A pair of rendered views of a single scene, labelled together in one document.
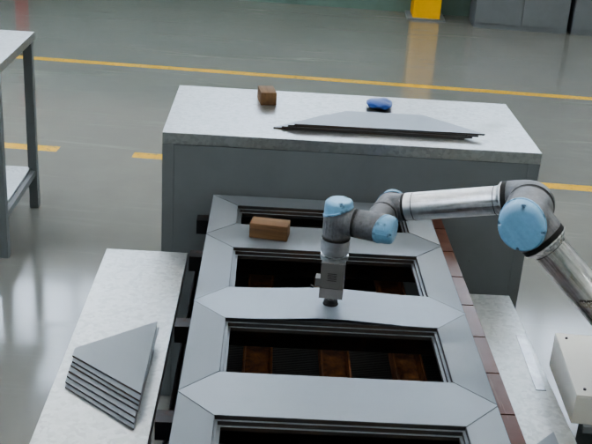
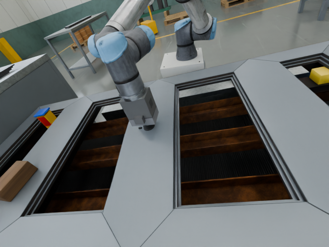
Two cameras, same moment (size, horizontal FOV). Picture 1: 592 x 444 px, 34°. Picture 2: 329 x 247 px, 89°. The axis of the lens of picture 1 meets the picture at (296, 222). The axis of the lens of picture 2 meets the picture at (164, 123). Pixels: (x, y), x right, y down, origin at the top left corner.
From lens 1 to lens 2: 235 cm
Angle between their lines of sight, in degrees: 62
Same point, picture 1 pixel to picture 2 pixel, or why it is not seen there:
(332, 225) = (129, 60)
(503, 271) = not seen: hidden behind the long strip
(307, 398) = (304, 121)
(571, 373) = (189, 64)
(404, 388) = (252, 83)
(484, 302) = not seen: hidden behind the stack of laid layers
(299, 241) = (43, 159)
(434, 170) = (21, 89)
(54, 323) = not seen: outside the picture
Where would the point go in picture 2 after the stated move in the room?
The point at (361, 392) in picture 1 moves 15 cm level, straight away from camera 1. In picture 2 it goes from (270, 97) to (222, 102)
